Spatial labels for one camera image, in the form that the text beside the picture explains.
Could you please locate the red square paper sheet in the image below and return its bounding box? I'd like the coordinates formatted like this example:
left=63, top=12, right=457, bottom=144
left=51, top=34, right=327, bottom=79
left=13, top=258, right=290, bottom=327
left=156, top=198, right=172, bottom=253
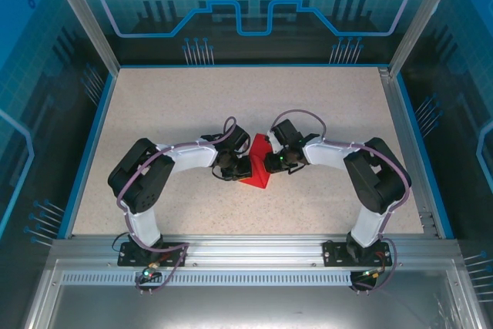
left=236, top=133, right=275, bottom=190

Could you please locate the blue table rim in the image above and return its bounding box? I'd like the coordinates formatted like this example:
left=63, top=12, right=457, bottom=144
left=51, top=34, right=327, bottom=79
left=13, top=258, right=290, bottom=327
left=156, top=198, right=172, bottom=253
left=56, top=62, right=455, bottom=240

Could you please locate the steel tray panel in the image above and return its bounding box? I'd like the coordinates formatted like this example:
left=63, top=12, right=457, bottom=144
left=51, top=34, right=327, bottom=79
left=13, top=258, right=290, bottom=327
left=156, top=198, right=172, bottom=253
left=22, top=259, right=488, bottom=329

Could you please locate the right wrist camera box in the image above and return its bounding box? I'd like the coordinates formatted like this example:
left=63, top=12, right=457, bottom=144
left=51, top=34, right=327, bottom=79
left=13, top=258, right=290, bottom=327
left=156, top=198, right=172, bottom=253
left=267, top=130, right=283, bottom=155

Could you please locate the aluminium cross rail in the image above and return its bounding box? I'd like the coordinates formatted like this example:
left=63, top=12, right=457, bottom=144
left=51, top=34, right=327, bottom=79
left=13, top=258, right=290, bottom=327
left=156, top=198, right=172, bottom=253
left=49, top=234, right=461, bottom=268

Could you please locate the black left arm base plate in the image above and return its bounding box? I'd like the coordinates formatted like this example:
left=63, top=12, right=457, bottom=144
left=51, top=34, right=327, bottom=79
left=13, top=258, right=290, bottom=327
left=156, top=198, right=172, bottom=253
left=117, top=241, right=188, bottom=268

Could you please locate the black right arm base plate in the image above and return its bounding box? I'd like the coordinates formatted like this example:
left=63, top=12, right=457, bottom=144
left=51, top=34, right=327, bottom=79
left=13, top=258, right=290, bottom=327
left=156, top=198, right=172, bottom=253
left=322, top=239, right=393, bottom=268

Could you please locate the slotted aluminium cable duct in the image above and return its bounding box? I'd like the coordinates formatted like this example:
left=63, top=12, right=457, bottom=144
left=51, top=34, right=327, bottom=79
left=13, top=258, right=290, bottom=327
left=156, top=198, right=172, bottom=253
left=60, top=271, right=357, bottom=287

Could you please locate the aluminium side rail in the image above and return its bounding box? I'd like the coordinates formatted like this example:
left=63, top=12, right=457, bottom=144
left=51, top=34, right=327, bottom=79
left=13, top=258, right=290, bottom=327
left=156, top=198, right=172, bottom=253
left=378, top=66, right=442, bottom=238

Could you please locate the cable connector with green light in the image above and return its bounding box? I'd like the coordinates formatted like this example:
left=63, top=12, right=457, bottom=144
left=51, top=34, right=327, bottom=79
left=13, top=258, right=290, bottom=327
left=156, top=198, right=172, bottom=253
left=361, top=267, right=386, bottom=280
left=134, top=262, right=161, bottom=282

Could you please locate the aluminium frame post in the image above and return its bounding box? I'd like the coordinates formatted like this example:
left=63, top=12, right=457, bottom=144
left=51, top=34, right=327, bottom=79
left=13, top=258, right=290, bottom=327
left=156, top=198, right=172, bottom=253
left=387, top=0, right=465, bottom=78
left=42, top=0, right=121, bottom=76

